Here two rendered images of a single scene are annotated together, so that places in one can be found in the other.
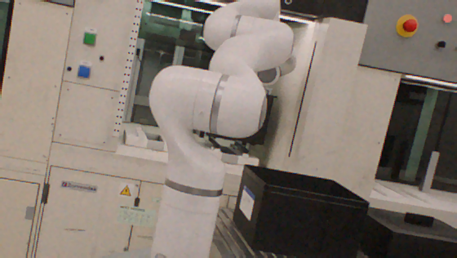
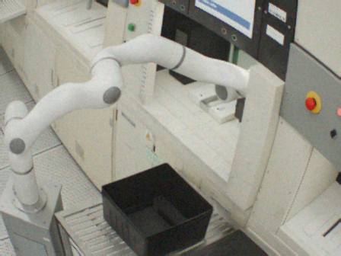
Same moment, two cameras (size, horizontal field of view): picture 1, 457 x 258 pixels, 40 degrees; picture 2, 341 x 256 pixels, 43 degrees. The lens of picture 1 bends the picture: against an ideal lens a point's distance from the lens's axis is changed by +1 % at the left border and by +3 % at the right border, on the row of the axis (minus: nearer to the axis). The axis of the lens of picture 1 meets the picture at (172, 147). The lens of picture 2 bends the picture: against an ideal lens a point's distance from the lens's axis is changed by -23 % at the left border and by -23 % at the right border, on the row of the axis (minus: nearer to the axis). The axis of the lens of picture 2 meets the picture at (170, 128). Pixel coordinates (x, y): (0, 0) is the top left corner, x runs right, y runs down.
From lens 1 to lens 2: 1.98 m
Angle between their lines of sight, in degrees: 59
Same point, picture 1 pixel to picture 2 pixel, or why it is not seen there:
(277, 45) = (87, 96)
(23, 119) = not seen: hidden behind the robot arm
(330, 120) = (251, 158)
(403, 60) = (310, 132)
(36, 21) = (113, 13)
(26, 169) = not seen: hidden behind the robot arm
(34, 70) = (112, 39)
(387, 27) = (301, 95)
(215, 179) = (13, 165)
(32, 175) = not seen: hidden behind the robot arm
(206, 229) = (17, 185)
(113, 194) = (142, 135)
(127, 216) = (149, 155)
